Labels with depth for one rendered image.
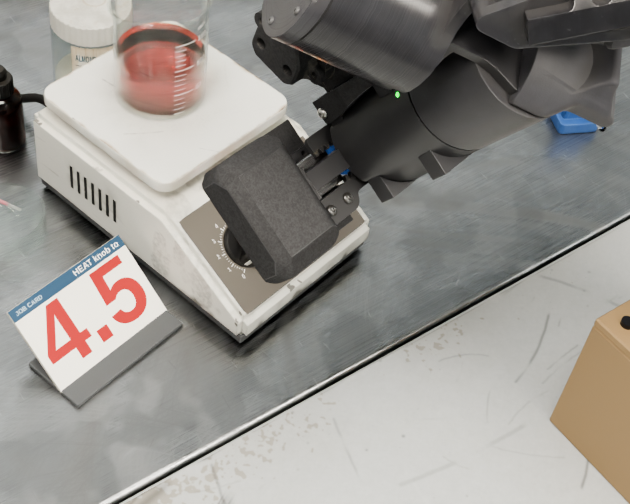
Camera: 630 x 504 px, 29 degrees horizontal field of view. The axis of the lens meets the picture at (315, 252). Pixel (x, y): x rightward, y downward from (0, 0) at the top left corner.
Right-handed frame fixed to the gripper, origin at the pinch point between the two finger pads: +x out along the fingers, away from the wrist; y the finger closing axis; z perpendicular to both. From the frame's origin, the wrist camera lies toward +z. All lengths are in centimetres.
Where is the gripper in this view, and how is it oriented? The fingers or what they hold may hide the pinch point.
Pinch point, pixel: (318, 164)
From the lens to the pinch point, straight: 64.2
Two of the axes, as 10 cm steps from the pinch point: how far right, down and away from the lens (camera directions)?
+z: -5.5, -8.3, -1.2
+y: -6.6, 5.2, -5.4
